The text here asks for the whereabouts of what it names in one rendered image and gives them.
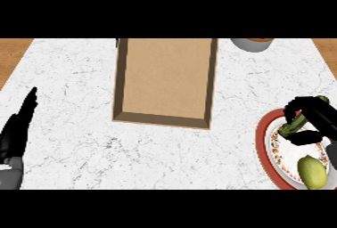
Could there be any open cardboard box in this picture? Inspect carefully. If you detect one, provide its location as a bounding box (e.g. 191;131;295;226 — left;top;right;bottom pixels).
112;38;220;131

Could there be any grey pot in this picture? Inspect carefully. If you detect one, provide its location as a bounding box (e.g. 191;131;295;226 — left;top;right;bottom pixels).
228;38;274;53

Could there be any green squash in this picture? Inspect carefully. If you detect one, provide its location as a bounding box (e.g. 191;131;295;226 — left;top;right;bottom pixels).
277;95;330;138

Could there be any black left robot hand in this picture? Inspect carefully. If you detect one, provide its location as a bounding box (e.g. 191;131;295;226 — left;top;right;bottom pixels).
0;86;39;166

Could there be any yellow green mango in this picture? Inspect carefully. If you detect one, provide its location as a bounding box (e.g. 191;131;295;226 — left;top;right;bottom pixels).
295;154;329;191

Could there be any red rimmed white plate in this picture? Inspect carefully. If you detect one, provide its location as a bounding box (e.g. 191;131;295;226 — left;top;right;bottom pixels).
254;107;337;191

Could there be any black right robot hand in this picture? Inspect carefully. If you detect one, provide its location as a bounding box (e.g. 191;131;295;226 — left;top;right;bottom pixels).
282;95;337;147

